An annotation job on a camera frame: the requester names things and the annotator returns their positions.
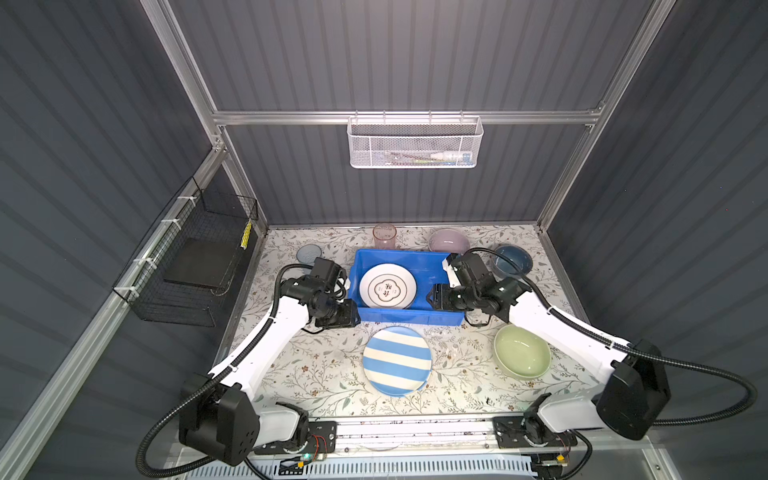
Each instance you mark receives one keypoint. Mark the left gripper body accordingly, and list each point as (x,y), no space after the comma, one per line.
(337,313)

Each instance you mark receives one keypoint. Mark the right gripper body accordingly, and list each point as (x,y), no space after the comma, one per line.
(453,296)

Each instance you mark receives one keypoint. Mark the white plate black emblem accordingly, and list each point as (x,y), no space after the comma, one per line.
(388,286)

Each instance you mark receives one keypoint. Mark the blue white striped plate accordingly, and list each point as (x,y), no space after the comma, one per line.
(397,361)

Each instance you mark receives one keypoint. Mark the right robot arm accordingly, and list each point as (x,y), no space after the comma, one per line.
(630,392)

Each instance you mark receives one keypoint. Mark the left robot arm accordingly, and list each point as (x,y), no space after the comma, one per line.
(224,420)

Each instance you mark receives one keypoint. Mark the blue plastic bin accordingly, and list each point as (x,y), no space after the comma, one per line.
(427,269)

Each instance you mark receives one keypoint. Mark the blue translucent cup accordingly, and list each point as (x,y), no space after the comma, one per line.
(307,254)

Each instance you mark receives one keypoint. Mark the pink bowl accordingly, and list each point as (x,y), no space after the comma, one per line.
(448,240)

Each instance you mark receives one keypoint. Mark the dark blue bowl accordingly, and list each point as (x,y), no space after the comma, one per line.
(511,261)

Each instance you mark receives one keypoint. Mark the light green bowl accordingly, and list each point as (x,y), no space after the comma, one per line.
(520,354)

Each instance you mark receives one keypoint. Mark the floral table mat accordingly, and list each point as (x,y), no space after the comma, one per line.
(324,375)

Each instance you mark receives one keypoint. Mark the pink translucent cup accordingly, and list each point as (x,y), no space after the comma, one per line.
(384,236)

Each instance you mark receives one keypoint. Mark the yellow tag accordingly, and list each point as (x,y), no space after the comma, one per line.
(245,237)

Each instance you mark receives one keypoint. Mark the black pad in basket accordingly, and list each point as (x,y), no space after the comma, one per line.
(201,263)

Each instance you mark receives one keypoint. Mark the pens in white basket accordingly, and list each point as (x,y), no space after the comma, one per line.
(444,158)

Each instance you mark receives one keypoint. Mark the white vented strip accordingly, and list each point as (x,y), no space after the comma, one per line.
(481,466)

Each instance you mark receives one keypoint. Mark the black wire wall basket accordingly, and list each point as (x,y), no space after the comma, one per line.
(213,214)

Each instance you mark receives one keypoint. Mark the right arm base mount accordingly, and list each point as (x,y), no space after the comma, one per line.
(519,432)

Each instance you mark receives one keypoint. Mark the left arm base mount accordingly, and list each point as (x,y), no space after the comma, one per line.
(312,437)

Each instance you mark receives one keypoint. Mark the white wire mesh basket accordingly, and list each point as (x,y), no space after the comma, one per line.
(370,136)

